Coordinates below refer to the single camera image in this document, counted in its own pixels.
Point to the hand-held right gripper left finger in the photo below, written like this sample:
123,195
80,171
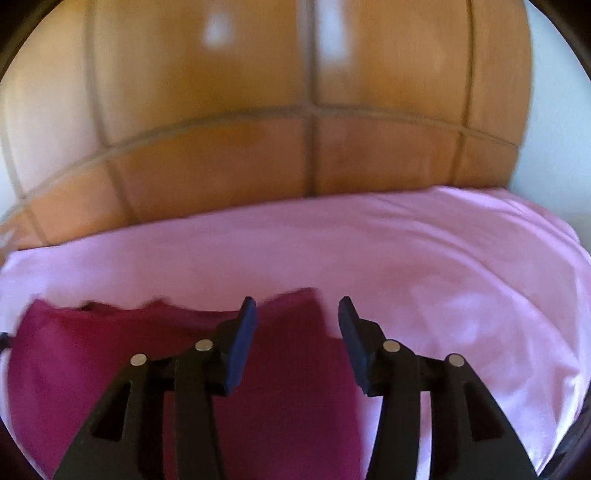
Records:
238,350

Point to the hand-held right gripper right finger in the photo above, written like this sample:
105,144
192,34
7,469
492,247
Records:
356,346

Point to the wooden wardrobe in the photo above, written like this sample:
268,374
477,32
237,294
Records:
277,115

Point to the dark red garment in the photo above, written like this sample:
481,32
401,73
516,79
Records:
286,397

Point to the pink bed sheet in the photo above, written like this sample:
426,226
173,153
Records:
415,258

